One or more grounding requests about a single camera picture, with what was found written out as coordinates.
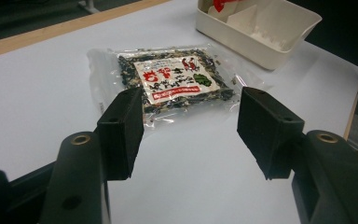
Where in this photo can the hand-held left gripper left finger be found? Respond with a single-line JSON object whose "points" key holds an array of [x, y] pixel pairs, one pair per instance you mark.
{"points": [[121, 133]]}

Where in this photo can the white table sheet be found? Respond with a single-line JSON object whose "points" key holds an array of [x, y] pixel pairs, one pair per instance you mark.
{"points": [[43, 109]]}

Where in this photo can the red seasoning packet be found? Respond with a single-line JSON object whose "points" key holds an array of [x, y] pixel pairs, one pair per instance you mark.
{"points": [[225, 3]]}

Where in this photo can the clear dried seaweed packet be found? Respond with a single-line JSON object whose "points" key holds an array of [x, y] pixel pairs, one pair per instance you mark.
{"points": [[174, 77]]}

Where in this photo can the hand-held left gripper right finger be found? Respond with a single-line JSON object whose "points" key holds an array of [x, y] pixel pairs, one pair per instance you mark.
{"points": [[267, 133]]}

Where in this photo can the white divided plastic box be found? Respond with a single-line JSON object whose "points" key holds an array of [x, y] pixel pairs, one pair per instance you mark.
{"points": [[261, 46]]}

